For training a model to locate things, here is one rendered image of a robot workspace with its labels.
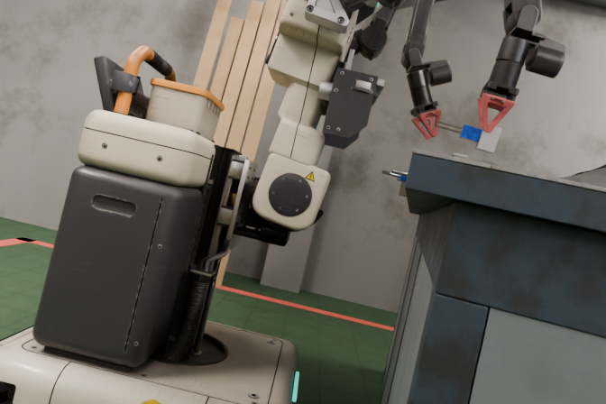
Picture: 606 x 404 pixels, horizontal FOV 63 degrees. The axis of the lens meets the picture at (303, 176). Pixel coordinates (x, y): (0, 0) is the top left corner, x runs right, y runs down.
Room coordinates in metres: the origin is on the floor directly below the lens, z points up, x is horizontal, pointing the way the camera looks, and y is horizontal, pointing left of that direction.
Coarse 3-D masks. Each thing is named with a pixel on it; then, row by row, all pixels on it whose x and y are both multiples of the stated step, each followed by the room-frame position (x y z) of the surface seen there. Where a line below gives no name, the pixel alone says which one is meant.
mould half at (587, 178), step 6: (456, 156) 1.06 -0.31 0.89; (462, 156) 1.06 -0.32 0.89; (486, 162) 1.05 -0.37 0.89; (492, 162) 1.04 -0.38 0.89; (510, 168) 1.03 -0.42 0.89; (582, 174) 1.00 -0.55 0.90; (588, 174) 1.00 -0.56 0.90; (594, 174) 1.00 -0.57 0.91; (600, 174) 1.00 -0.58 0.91; (576, 180) 1.01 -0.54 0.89; (582, 180) 1.00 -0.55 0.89; (588, 180) 1.00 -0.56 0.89; (594, 180) 1.00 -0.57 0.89; (600, 180) 1.00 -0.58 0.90; (600, 186) 1.00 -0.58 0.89
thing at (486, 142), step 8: (448, 128) 1.09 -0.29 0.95; (456, 128) 1.09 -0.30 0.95; (464, 128) 1.07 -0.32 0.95; (472, 128) 1.06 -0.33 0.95; (496, 128) 1.05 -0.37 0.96; (464, 136) 1.07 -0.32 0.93; (472, 136) 1.06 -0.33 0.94; (480, 136) 1.06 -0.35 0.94; (488, 136) 1.05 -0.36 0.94; (496, 136) 1.05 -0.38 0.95; (480, 144) 1.06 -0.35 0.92; (488, 144) 1.05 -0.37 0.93; (496, 144) 1.05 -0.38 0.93
